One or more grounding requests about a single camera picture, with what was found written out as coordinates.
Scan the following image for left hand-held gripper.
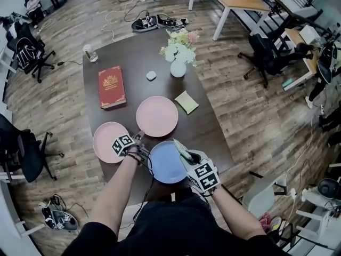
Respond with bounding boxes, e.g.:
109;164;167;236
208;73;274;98
111;130;150;166

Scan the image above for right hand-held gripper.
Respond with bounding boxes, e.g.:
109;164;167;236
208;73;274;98
178;149;221;193

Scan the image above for green patterned sponge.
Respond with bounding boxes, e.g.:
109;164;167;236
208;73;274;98
173;138;195;162

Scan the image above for pink plate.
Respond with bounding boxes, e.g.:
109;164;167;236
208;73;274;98
135;95;179;138
92;121;131;164

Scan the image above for blue plate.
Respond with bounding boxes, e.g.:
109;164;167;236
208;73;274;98
148;140;192;184

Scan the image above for person's right forearm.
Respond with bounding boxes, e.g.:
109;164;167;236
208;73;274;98
212;185;267;241

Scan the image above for person's left forearm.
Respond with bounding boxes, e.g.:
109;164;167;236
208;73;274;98
87;153;139;236

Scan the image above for red hardcover book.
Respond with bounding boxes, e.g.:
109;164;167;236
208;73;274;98
98;65;127;109

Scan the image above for yellow green sponge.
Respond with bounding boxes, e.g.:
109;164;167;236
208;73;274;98
174;90;200;115

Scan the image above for person's black clothing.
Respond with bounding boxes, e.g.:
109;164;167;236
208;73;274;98
61;188;288;256

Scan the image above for white ceramic vase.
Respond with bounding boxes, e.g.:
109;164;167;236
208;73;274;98
169;59;186;78

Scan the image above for pink bag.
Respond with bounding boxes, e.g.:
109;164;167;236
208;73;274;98
258;212;271;231

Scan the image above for clear glass cup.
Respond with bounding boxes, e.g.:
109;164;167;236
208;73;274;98
82;44;99;63

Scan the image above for white vase with flowers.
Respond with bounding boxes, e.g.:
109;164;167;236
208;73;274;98
159;28;200;68

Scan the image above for black office chair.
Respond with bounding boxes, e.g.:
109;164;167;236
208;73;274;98
0;113;64;183
238;33;314;88
6;22;56;84

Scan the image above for grey domed backpack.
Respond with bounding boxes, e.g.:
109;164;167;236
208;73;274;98
38;200;79;231

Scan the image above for black backpack white stripes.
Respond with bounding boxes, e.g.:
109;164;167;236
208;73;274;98
15;37;38;69

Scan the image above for black metal railing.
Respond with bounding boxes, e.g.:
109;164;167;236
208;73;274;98
239;0;341;37

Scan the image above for black bracelet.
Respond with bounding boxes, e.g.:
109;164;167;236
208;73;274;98
126;152;143;166

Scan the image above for heap of cables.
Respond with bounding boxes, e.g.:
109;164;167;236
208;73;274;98
132;13;190;33

